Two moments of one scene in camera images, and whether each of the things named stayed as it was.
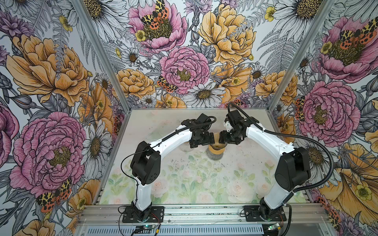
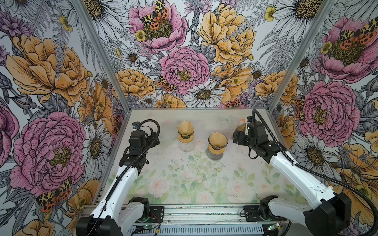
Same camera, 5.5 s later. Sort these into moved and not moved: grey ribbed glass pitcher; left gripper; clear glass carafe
Moved: left gripper
Not moved: grey ribbed glass pitcher; clear glass carafe
